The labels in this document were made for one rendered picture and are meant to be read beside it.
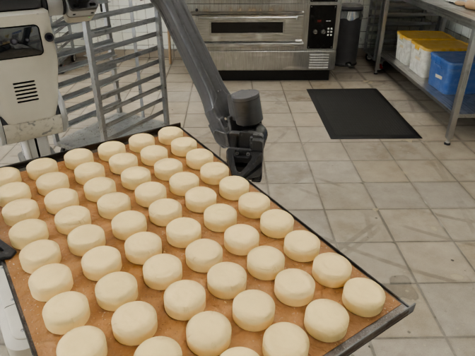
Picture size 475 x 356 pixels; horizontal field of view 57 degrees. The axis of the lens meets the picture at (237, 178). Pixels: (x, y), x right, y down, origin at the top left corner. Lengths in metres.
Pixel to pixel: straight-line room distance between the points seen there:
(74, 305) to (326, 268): 0.31
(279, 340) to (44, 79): 1.14
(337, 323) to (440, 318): 1.55
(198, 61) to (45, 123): 0.67
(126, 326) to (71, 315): 0.07
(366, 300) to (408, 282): 1.62
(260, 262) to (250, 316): 0.09
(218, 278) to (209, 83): 0.52
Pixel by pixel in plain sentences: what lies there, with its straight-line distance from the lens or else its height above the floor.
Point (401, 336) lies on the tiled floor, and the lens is 1.94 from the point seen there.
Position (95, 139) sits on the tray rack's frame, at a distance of 3.13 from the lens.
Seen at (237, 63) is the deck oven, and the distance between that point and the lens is 4.63.
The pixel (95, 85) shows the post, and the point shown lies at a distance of 2.69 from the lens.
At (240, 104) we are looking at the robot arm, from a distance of 0.88.
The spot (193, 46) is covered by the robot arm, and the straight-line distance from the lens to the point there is 0.99.
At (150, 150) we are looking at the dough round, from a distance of 0.84.
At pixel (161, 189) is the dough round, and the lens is 0.72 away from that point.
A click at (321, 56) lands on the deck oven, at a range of 4.70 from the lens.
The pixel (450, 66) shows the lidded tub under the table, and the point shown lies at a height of 0.46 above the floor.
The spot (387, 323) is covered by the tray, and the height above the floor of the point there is 0.99.
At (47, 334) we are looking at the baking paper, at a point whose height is 0.99.
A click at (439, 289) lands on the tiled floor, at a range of 2.20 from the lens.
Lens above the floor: 1.39
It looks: 30 degrees down
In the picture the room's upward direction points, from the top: straight up
